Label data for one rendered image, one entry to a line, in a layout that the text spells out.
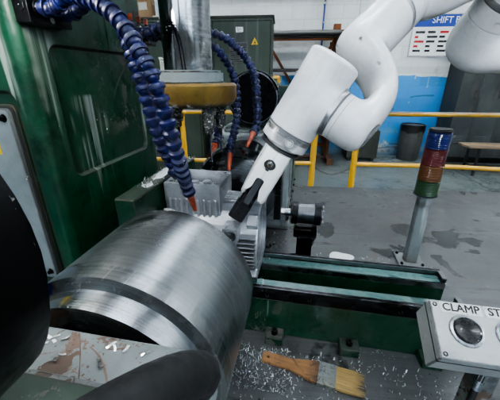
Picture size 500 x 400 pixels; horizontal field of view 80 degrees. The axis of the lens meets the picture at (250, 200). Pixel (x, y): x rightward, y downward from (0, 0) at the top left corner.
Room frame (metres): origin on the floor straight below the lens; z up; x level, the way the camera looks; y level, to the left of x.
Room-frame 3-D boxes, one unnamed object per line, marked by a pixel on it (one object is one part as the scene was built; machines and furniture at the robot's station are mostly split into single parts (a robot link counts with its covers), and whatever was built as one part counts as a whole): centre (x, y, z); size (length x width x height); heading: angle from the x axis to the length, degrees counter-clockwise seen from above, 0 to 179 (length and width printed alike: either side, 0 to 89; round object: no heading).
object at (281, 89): (1.23, -0.07, 1.16); 0.33 x 0.26 x 0.42; 169
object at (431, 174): (0.80, -0.51, 1.10); 0.06 x 0.06 x 0.04
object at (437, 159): (0.80, -0.51, 1.14); 0.06 x 0.06 x 0.04
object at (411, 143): (5.12, -2.77, 0.30); 0.39 x 0.39 x 0.60
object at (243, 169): (0.93, 0.01, 1.04); 0.41 x 0.25 x 0.25; 169
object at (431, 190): (0.80, -0.51, 1.05); 0.06 x 0.06 x 0.04
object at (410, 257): (0.80, -0.51, 1.01); 0.08 x 0.08 x 0.42; 79
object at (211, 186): (0.61, 0.11, 1.11); 0.12 x 0.11 x 0.07; 80
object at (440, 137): (0.80, -0.51, 1.19); 0.06 x 0.06 x 0.04
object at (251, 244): (0.61, 0.07, 1.01); 0.20 x 0.19 x 0.19; 80
